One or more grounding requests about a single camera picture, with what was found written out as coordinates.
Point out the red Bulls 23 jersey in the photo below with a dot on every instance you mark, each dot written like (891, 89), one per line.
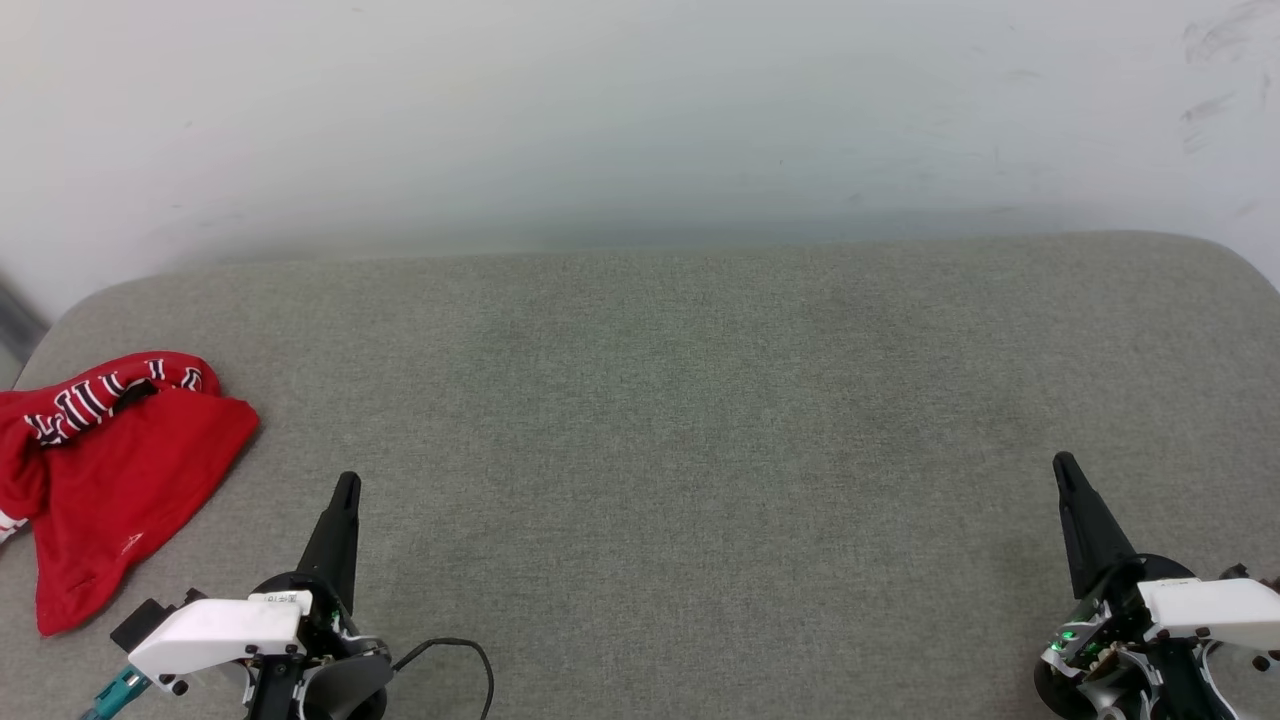
(120, 480)

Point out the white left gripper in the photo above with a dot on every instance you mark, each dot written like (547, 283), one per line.
(220, 630)

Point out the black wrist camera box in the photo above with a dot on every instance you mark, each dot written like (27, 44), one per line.
(140, 625)
(1236, 573)

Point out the grey fabric sofa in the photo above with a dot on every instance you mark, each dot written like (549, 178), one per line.
(650, 450)

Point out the dark grey wall baseboard strip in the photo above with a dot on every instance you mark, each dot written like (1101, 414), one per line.
(15, 320)

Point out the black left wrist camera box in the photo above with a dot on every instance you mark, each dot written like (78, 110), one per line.
(140, 625)

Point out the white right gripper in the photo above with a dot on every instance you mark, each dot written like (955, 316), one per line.
(1210, 605)

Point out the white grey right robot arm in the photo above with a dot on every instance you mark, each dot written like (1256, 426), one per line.
(1190, 690)

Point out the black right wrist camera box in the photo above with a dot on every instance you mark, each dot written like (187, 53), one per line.
(1236, 573)

